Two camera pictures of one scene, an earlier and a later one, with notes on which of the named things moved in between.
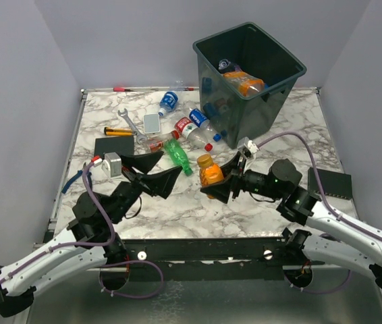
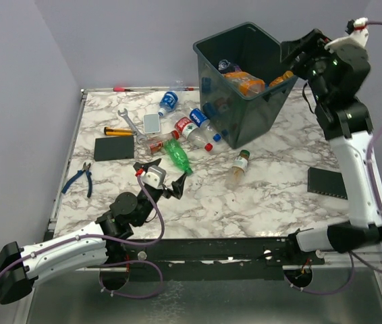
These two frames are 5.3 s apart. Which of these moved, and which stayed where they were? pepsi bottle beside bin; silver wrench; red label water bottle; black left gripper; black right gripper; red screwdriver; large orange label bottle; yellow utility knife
Moved: black left gripper; black right gripper
Stayed: silver wrench; yellow utility knife; pepsi bottle beside bin; large orange label bottle; red label water bottle; red screwdriver
